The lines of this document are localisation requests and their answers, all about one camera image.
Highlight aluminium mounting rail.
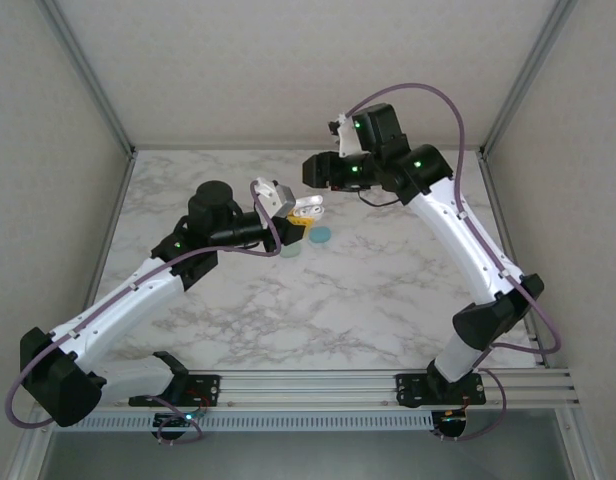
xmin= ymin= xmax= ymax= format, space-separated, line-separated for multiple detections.
xmin=102 ymin=368 xmax=582 ymax=414

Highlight controller circuit board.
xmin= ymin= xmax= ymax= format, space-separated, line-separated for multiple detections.
xmin=152 ymin=409 xmax=212 ymax=432
xmin=431 ymin=408 xmax=470 ymax=434

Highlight aluminium table edge rail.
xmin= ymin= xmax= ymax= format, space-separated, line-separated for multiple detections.
xmin=82 ymin=149 xmax=139 ymax=336
xmin=131 ymin=143 xmax=485 ymax=153
xmin=477 ymin=149 xmax=547 ymax=371

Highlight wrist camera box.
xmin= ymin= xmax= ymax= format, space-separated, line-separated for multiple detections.
xmin=327 ymin=113 xmax=364 ymax=159
xmin=251 ymin=177 xmax=297 ymax=220

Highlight white slotted cable duct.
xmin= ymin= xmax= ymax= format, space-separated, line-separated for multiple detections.
xmin=52 ymin=412 xmax=434 ymax=432

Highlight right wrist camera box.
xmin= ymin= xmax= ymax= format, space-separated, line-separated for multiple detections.
xmin=327 ymin=113 xmax=364 ymax=159

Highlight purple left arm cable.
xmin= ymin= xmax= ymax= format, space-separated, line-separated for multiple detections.
xmin=5 ymin=180 xmax=284 ymax=446

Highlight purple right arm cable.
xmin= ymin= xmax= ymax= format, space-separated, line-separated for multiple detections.
xmin=345 ymin=82 xmax=562 ymax=444

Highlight thin black gripper wire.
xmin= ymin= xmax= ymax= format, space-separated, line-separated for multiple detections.
xmin=357 ymin=187 xmax=404 ymax=207

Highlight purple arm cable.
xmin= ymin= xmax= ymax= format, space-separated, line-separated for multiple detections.
xmin=345 ymin=82 xmax=562 ymax=444
xmin=5 ymin=180 xmax=284 ymax=446

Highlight aluminium frame post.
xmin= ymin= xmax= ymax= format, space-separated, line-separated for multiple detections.
xmin=2 ymin=410 xmax=57 ymax=480
xmin=555 ymin=410 xmax=607 ymax=480
xmin=40 ymin=0 xmax=138 ymax=157
xmin=479 ymin=0 xmax=579 ymax=157

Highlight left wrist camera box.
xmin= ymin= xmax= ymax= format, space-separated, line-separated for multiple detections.
xmin=251 ymin=177 xmax=297 ymax=220

